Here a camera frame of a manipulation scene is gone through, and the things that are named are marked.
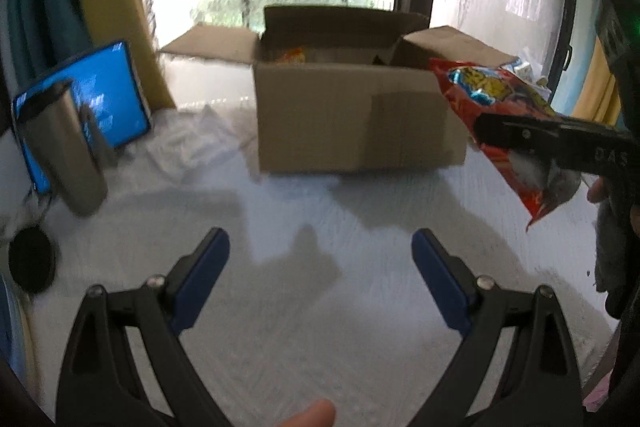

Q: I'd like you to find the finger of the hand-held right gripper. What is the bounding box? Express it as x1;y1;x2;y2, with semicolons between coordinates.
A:
472;112;633;158

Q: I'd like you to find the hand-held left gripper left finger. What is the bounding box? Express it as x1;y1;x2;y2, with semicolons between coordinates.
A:
55;227;233;427

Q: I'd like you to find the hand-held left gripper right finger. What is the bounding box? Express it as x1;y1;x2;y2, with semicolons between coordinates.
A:
407;228;583;427

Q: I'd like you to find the red snack bag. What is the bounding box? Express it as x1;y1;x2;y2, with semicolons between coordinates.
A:
430;57;583;233

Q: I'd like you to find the brown cardboard box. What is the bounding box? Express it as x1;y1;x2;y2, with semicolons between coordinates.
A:
157;5;518;174

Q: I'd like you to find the yellow cartoon snack packet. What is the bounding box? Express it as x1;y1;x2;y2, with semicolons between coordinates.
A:
277;47;308;65

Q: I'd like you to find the person's right hand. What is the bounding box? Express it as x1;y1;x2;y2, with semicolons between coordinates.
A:
587;178;609;206

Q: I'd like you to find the person's left hand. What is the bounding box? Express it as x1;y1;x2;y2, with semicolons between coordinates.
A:
279;399;337;427

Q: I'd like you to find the yellow curtain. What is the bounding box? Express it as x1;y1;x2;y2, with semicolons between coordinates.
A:
570;0;631;122
75;0;176;110

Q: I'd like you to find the white crumpled plastic bag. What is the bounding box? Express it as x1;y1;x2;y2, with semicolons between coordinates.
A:
500;57;553;105

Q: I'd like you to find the clear plastic wrap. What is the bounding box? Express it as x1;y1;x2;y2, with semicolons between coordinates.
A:
145;104;261;180

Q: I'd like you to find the black round pad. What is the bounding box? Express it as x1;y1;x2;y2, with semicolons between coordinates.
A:
7;227;57;294

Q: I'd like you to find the stainless steel tumbler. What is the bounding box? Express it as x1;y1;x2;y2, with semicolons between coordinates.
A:
17;79;120;217

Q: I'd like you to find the tablet with blue screen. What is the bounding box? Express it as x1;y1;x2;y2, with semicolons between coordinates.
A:
11;39;152;195

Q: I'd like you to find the thin black cable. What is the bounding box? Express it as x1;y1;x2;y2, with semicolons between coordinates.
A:
20;189;56;233

